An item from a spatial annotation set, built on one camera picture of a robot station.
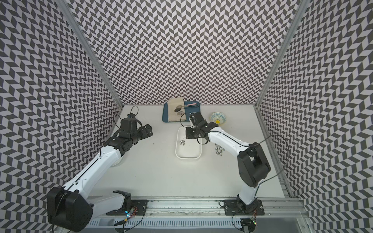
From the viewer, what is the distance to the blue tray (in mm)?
1113

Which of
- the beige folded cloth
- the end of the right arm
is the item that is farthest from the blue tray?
the end of the right arm

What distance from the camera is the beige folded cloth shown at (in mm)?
1117

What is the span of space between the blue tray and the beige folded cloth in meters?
0.01

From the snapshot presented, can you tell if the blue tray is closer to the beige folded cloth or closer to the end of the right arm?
the beige folded cloth
